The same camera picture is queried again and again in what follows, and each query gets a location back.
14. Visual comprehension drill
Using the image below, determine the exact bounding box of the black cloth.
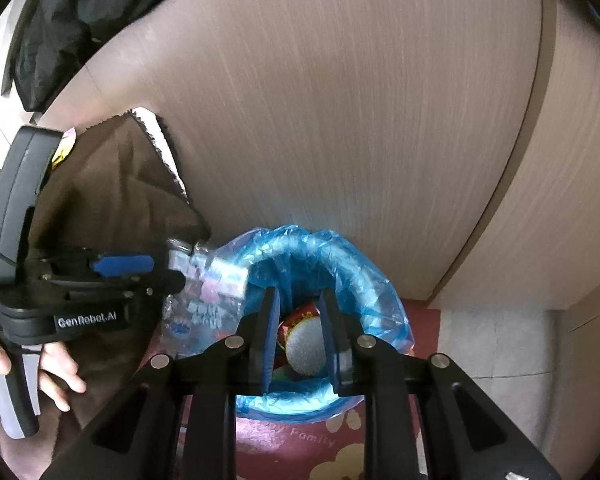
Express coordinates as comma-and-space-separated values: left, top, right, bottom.
10, 0, 216, 114

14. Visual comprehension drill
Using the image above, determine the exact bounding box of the red patterned floor mat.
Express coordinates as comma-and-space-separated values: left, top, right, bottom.
147, 300, 444, 480

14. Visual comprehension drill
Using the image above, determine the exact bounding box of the person's left hand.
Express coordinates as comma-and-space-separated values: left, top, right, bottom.
0, 332, 87, 411

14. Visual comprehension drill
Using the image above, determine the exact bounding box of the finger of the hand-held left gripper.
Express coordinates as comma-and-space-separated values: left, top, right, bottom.
47, 247, 155, 281
124, 270, 187, 302

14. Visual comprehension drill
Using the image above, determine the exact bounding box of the wooden cabinet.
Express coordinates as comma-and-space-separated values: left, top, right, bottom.
35, 0, 600, 333

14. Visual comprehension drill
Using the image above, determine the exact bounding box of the white bin with blue liner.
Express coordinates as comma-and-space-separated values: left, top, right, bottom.
215, 223, 414, 419

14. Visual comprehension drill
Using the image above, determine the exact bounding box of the brown tablecloth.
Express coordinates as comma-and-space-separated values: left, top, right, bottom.
0, 110, 214, 480

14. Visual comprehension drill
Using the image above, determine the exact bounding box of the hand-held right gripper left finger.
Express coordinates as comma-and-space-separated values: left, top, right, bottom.
40, 287, 281, 480

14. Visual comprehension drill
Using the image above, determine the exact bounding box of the clear packet with white label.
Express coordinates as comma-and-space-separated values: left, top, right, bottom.
159, 239, 251, 357

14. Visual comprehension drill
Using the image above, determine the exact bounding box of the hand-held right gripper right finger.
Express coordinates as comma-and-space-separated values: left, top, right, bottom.
319, 288, 564, 480

